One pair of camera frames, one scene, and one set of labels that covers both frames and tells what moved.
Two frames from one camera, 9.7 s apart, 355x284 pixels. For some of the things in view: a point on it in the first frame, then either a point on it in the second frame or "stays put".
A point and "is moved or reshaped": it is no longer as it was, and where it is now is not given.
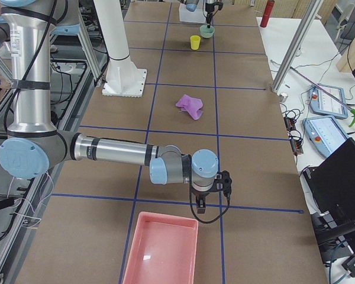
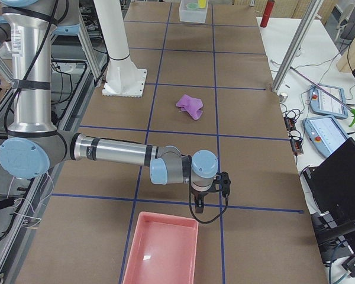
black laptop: (337, 189) stays put
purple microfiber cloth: (193, 106) stays put
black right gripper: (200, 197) stays put
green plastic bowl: (206, 32) is moved or reshaped
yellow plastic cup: (195, 42) -> (202, 3)
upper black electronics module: (290, 123) stays put
